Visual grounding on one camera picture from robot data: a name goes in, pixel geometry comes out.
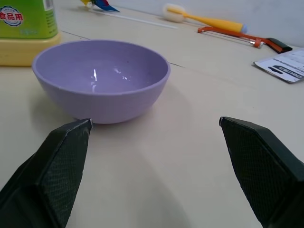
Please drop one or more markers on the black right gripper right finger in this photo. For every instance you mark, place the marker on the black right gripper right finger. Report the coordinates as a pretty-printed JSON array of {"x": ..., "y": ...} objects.
[{"x": 263, "y": 171}]

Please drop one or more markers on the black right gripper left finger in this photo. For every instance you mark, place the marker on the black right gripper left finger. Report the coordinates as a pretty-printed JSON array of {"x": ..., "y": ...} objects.
[{"x": 57, "y": 171}]

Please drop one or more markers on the purple plastic bowl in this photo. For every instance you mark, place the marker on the purple plastic bowl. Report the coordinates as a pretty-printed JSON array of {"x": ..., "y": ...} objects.
[{"x": 104, "y": 78}]

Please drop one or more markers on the yellow green detergent bottle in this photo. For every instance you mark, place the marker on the yellow green detergent bottle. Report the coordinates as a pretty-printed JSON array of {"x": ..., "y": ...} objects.
[{"x": 23, "y": 33}]

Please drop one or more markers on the white printed packaging card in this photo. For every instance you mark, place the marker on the white printed packaging card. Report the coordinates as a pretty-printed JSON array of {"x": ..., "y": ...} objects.
[{"x": 285, "y": 66}]

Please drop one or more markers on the yellow sponge bottle brush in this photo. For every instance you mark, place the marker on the yellow sponge bottle brush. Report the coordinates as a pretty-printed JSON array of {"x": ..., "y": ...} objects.
[{"x": 209, "y": 20}]

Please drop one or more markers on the colourful pinwheel with white stick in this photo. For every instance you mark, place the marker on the colourful pinwheel with white stick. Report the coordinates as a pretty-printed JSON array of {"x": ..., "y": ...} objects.
[{"x": 104, "y": 6}]

